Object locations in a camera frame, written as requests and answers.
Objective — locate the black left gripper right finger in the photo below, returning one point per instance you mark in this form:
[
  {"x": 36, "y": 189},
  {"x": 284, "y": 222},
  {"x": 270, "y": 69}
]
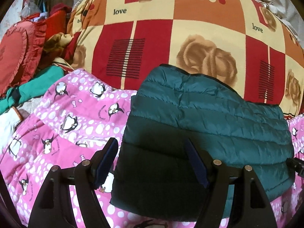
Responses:
[{"x": 250, "y": 204}]

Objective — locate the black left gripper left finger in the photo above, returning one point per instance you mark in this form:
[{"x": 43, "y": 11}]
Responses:
[{"x": 53, "y": 205}]

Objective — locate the teal quilted puffer jacket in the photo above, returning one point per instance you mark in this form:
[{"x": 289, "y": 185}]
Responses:
[{"x": 153, "y": 176}]

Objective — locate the red clothes pile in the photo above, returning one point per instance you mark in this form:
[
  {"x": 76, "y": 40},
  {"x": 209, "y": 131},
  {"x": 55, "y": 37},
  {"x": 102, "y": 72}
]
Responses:
[{"x": 56, "y": 38}]

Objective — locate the teal green folded garment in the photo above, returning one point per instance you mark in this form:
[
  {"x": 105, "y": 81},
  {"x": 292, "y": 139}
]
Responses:
[{"x": 33, "y": 88}]

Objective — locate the red ruffled heart pillow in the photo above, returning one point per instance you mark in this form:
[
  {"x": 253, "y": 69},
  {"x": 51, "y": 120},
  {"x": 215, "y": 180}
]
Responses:
[{"x": 21, "y": 50}]

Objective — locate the red cream rose blanket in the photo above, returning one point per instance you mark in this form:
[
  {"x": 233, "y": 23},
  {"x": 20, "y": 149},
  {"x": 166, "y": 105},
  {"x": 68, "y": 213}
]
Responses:
[{"x": 238, "y": 42}]

